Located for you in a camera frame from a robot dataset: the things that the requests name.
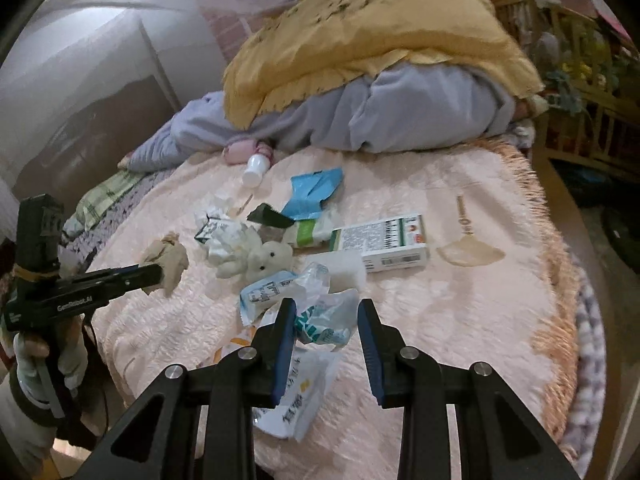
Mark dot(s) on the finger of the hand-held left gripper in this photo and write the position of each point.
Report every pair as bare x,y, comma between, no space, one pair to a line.
135,277

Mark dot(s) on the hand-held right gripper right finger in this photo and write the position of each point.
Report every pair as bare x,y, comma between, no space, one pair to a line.
371,355

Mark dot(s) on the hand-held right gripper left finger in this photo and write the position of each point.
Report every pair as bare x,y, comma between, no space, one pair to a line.
283,345

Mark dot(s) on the brown tissue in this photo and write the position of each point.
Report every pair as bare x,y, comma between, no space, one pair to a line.
172,260

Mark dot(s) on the teal printed clear plastic bag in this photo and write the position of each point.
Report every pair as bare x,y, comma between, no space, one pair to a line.
325,317

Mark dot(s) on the white green milk carton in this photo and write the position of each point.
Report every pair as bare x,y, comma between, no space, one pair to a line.
212,230

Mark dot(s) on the person's left forearm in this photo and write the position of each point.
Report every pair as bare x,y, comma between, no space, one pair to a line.
25,435

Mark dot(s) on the person's left hand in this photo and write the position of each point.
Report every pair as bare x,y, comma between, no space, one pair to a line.
30,365

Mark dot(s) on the white printed plastic bag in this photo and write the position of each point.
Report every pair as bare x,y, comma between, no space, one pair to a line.
310,385

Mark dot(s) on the blue labelled plastic wrapper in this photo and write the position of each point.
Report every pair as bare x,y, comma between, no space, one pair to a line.
265,292

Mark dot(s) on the green plaid cloth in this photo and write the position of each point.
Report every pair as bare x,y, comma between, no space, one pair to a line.
107,192

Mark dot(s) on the small white plush toy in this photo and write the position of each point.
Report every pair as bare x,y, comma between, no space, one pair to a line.
272,258

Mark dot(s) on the green white packet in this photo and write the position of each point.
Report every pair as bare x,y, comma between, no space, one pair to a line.
307,234

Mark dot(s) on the dark green wrapper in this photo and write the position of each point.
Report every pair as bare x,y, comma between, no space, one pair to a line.
267,216

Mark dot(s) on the thin wooden stick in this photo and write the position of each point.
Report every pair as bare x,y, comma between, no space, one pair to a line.
244,205

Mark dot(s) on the beige fan-shaped scraper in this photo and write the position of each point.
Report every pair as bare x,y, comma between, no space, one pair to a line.
470,254

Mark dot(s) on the blue plastic bag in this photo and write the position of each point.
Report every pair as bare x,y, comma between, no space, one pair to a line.
310,190

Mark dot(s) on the white plastic bottle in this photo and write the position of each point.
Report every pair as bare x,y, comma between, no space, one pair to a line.
255,167

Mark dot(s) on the white wardrobe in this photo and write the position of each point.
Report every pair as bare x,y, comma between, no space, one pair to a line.
100,60

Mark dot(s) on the grey striped blanket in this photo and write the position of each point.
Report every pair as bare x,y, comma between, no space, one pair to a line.
585,360

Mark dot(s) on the lavender quilt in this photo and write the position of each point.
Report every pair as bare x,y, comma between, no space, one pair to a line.
400,110

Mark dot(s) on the pink checked curtain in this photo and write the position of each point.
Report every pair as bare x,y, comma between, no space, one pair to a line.
235,5

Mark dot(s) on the yellow blanket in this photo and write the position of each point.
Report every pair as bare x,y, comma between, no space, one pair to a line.
375,35

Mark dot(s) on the wooden crib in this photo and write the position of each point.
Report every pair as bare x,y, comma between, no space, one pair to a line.
610,115

